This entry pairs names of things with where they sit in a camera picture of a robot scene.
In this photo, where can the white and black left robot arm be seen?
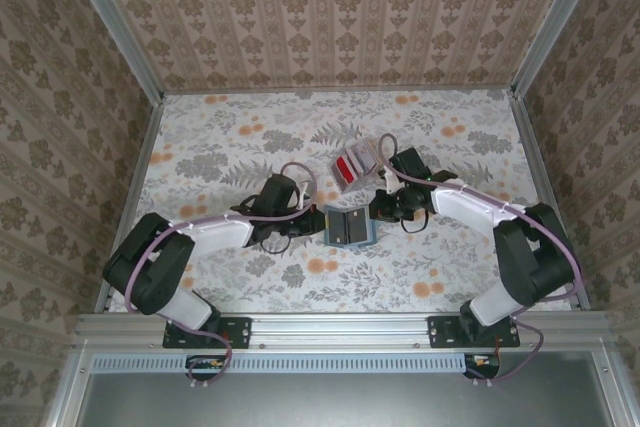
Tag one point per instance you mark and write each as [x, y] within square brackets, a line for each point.
[220, 230]

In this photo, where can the grey metal panel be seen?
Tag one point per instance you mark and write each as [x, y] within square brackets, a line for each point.
[340, 402]

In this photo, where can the red credit card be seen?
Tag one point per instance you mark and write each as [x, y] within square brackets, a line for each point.
[343, 169]

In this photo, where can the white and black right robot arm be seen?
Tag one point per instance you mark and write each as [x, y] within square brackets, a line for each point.
[465, 207]

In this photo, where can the floral table cover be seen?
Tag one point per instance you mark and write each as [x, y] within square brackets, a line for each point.
[350, 287]

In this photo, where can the aluminium table side rail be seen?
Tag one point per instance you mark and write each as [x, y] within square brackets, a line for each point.
[550, 197]
[132, 207]

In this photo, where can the black controller board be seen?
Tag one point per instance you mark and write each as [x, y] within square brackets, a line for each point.
[205, 366]
[482, 366]

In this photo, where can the aluminium frame post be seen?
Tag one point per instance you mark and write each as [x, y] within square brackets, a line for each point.
[552, 22]
[110, 22]

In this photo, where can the aluminium mounting beam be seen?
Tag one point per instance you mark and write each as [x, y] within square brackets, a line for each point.
[340, 329]

